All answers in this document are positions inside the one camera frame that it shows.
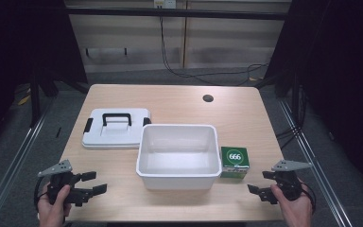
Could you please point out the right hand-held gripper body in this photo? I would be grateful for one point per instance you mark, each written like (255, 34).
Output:
(286, 184)

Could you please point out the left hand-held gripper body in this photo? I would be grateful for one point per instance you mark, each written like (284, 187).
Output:
(63, 184)

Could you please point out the green cardboard box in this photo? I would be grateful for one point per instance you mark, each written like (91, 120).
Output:
(234, 161)

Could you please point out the white plastic storage box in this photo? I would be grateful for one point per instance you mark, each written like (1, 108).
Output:
(178, 157)

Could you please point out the person's right hand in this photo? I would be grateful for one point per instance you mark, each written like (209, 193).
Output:
(294, 209)

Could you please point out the person's left hand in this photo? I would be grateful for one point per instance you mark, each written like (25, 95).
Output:
(54, 209)

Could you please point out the small black stick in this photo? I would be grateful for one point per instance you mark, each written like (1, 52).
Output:
(58, 132)

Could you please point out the black round table grommet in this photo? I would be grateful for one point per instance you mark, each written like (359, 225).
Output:
(208, 98)

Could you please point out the black curtain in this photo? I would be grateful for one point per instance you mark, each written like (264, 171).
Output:
(343, 69)
(15, 47)

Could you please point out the aluminium floor rail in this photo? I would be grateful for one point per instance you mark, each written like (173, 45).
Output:
(15, 160)
(315, 170)

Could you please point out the black metal stand post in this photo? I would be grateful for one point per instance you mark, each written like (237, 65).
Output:
(35, 101)

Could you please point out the black horizontal frame bar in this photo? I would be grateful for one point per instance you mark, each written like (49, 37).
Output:
(176, 13)

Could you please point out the white wall socket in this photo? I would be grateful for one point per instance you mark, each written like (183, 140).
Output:
(164, 3)

